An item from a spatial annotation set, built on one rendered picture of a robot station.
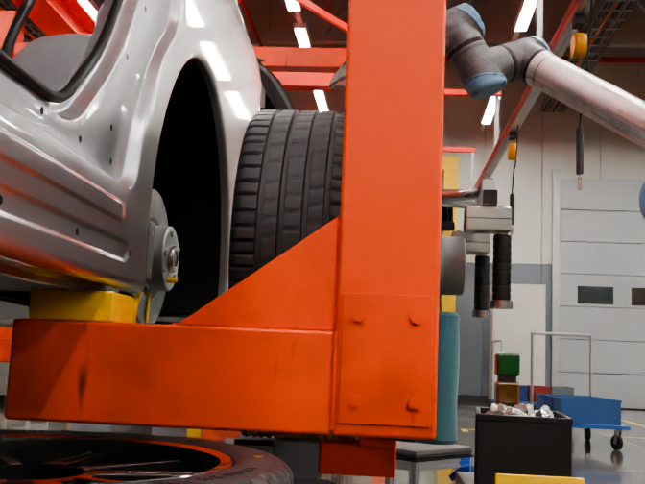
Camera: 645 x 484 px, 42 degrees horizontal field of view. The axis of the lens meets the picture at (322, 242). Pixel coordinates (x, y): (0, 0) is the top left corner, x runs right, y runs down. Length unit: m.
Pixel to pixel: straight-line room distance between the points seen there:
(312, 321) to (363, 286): 0.10
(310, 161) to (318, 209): 0.11
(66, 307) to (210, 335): 0.24
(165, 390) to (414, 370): 0.39
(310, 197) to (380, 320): 0.35
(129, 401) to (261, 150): 0.56
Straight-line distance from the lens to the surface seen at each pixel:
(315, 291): 1.35
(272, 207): 1.57
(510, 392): 1.53
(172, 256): 1.96
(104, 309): 1.41
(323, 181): 1.59
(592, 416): 7.32
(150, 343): 1.37
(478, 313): 2.03
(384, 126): 1.38
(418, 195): 1.35
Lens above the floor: 0.64
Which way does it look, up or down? 8 degrees up
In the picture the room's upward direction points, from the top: 2 degrees clockwise
